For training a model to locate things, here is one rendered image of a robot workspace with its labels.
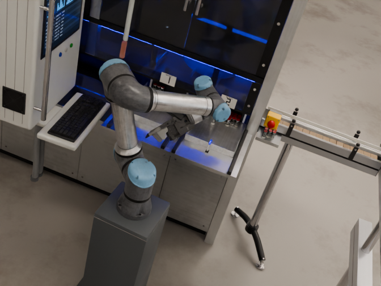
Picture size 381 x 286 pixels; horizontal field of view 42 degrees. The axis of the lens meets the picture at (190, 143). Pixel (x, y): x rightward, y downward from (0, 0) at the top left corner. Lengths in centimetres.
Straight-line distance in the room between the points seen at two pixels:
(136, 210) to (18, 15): 94
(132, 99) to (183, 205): 143
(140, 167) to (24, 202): 137
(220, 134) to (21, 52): 105
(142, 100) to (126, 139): 31
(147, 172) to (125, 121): 23
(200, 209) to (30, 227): 101
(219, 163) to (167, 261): 89
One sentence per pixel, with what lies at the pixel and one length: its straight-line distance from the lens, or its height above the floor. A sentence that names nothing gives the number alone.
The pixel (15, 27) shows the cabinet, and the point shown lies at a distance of 227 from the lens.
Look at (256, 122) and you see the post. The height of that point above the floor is 96.
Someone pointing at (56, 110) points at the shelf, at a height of 80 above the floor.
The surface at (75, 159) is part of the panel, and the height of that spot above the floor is 25.
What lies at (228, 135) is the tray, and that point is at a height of 88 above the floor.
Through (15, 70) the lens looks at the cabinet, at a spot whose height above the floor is 111.
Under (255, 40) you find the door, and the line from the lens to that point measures 248.
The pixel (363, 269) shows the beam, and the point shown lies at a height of 55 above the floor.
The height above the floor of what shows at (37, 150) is 42.
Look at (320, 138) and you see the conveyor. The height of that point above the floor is 93.
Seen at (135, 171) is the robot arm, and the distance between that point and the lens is 202.
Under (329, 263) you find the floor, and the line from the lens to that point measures 352.
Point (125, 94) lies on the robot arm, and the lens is 178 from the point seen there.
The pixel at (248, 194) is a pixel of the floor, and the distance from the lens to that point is 371.
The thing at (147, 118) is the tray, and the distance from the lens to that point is 251.
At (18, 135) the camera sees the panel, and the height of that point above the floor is 26.
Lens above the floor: 232
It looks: 35 degrees down
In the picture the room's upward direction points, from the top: 17 degrees clockwise
